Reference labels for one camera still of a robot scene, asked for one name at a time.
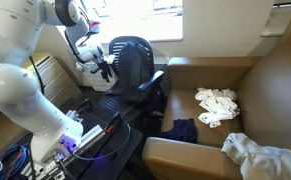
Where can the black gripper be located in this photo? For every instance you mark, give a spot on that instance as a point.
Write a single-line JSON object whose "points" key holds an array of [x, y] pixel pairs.
{"points": [[102, 68]]}

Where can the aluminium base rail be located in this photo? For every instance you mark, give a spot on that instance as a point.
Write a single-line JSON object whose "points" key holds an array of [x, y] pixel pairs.
{"points": [[88, 136]]}

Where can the wooden drawer cabinet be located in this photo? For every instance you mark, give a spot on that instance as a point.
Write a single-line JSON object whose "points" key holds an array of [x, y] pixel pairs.
{"points": [[53, 80]]}

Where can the white socks pile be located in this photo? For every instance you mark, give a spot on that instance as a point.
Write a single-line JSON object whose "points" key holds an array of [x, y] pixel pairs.
{"points": [[218, 105]]}

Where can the light blue-grey garment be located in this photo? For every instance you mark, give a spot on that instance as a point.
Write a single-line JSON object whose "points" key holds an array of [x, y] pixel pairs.
{"points": [[265, 160]]}

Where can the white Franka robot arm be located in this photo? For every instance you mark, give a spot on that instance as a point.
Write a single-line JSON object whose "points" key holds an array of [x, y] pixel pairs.
{"points": [[11, 83]]}

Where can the tan leather armchair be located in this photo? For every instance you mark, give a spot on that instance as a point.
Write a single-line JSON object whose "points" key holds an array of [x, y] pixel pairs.
{"points": [[271, 90]]}

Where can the navy blue cloth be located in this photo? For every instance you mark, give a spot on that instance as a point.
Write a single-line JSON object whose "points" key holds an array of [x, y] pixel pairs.
{"points": [[183, 131]]}

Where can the black mesh office chair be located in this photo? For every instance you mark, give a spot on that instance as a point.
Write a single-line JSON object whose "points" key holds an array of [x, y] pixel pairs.
{"points": [[125, 106]]}

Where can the black garment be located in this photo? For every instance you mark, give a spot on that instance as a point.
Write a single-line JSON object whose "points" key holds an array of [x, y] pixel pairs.
{"points": [[135, 73]]}

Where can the black robot table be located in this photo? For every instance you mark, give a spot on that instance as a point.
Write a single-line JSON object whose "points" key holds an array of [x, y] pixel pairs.
{"points": [[111, 153]]}

